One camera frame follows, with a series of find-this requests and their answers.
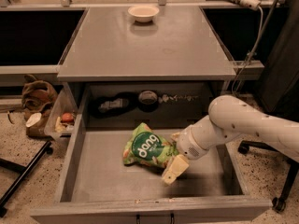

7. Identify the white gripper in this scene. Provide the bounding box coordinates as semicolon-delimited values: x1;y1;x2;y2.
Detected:
162;125;207;185

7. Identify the green rice chip bag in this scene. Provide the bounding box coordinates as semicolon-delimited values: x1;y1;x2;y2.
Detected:
122;123;178;169

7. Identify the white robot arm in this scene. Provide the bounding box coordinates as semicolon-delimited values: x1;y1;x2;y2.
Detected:
162;95;299;185

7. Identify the grey counter cabinet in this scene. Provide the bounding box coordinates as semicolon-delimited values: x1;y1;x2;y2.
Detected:
56;5;237;107

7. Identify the grey open drawer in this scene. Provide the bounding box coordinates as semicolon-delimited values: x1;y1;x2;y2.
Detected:
32;82;272;224

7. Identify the brown paper bag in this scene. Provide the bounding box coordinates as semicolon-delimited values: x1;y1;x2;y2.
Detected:
21;75;58;138

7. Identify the black tape roll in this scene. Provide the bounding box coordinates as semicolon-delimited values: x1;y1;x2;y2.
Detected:
138;91;158;105

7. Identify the red apple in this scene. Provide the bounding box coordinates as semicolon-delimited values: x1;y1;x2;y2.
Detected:
61;113;74;123

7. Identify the black office chair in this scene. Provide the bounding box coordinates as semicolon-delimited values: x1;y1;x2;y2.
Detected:
237;141;298;213

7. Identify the clear plastic bin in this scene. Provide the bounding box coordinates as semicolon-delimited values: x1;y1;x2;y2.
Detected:
44;89;78;143

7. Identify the white bowl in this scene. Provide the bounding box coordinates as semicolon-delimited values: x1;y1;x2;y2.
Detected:
128;5;160;23

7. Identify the black metal stand leg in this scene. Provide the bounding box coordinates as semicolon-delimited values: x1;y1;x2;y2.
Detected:
0;141;53;217

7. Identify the black drawer handle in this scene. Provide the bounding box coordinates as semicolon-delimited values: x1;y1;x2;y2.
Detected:
135;213;175;224

